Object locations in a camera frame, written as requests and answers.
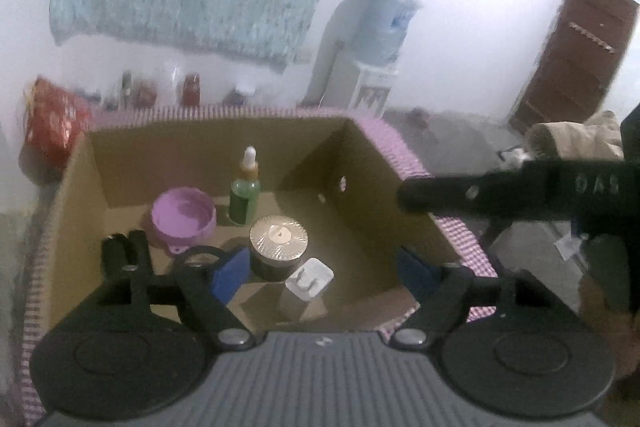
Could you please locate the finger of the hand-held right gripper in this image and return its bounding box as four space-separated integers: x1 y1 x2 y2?
396 163 546 222
477 216 508 255

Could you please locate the beige patterned slipper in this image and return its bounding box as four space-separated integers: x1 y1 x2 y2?
527 109 626 162

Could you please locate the green dropper bottle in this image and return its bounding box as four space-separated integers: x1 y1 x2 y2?
229 146 262 226

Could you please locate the red jar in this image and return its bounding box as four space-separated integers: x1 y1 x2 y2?
181 73 202 106

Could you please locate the brown wooden door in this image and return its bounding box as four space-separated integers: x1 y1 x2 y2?
509 0 640 134

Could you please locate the white fluffy cloth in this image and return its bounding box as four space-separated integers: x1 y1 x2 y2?
500 147 531 166

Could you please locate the pink plastic bowl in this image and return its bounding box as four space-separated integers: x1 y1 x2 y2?
151 187 218 255

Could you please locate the brown cardboard box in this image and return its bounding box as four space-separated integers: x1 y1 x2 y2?
37 116 468 333

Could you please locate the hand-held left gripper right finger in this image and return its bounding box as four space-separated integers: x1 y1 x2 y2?
390 247 551 352

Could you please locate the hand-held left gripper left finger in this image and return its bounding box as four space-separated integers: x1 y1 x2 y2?
95 248 256 352

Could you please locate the tall grey rounded object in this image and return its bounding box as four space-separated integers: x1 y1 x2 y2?
300 0 373 108

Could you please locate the white water dispenser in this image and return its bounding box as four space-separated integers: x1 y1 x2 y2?
350 59 400 118

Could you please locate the red plastic bag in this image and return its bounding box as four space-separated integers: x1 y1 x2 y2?
21 76 95 175

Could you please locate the purple checked tablecloth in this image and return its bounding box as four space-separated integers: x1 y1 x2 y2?
20 103 501 425

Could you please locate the white charger plug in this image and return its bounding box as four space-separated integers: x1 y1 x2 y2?
277 257 335 322

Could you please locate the dark brown jar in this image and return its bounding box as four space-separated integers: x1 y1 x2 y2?
136 79 159 108

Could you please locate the dark jar with gold lid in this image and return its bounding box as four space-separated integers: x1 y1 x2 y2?
248 215 309 281

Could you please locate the black tape roll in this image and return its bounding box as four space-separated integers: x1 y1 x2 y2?
171 245 229 280

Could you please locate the white paper scrap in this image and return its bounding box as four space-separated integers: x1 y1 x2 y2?
554 234 587 262

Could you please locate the person's right forearm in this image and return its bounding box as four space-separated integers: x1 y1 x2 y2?
577 274 640 388

